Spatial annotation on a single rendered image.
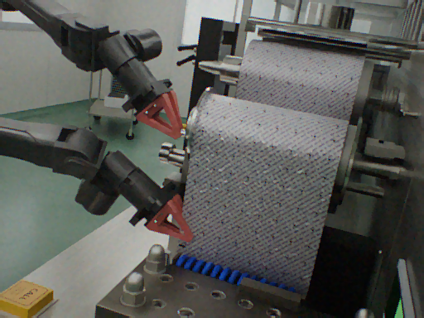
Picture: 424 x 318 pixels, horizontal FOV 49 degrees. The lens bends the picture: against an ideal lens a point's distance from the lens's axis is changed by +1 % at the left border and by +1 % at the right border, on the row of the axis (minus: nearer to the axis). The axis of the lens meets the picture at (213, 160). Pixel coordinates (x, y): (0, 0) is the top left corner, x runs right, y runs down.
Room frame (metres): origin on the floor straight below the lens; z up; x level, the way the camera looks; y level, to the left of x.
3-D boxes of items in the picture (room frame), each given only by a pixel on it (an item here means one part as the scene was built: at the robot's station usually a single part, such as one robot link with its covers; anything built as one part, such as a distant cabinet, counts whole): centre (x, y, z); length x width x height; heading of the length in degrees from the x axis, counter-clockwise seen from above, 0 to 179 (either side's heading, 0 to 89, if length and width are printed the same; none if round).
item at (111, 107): (5.49, 1.29, 0.51); 0.91 x 0.58 x 1.02; 8
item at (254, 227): (0.71, -0.07, 1.11); 0.23 x 0.01 x 0.18; 74
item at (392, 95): (0.96, -0.32, 1.33); 0.07 x 0.07 x 0.07; 74
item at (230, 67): (1.04, -0.02, 1.33); 0.06 x 0.06 x 0.06; 74
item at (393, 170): (0.72, -0.26, 1.25); 0.07 x 0.04 x 0.04; 74
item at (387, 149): (0.72, -0.26, 1.28); 0.06 x 0.05 x 0.02; 74
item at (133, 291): (0.58, 0.08, 1.05); 0.04 x 0.04 x 0.04
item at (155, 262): (0.67, 0.07, 1.05); 0.04 x 0.04 x 0.04
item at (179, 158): (0.84, 0.05, 1.05); 0.06 x 0.05 x 0.31; 74
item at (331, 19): (1.46, -0.27, 1.50); 0.14 x 0.14 x 0.06
